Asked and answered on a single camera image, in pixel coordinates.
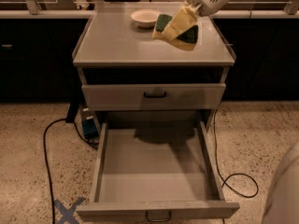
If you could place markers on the black top drawer handle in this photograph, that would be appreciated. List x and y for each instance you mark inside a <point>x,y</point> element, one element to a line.
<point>154,96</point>

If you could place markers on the blue power box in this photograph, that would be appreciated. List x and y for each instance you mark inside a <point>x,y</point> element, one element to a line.
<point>87,123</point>

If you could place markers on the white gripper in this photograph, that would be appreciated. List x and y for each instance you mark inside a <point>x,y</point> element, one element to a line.
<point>186,17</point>

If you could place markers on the open grey middle drawer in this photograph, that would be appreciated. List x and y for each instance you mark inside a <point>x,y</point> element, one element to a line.
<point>156,167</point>

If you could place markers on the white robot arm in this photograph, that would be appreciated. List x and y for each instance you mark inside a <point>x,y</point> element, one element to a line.
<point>282,203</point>

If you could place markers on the grey drawer cabinet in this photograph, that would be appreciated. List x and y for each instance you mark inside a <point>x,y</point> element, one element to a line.
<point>114,51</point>

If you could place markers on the green and yellow sponge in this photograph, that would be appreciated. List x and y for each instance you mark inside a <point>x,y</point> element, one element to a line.
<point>186,41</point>

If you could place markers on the dark counter with cabinets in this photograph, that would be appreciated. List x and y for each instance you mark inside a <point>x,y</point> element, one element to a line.
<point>37,59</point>

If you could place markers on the blue tape cross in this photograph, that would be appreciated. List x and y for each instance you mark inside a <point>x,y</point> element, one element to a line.
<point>68,213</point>

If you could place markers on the black middle drawer handle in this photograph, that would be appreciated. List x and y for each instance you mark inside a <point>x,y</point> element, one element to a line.
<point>158,216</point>

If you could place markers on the closed grey top drawer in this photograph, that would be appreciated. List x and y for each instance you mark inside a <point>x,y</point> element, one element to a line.
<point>130,97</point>

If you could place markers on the white bowl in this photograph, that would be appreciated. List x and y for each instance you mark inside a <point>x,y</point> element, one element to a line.
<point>145,18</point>

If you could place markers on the black drawer handle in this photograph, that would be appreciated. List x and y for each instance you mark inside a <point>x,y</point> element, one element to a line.
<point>158,216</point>
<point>154,96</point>

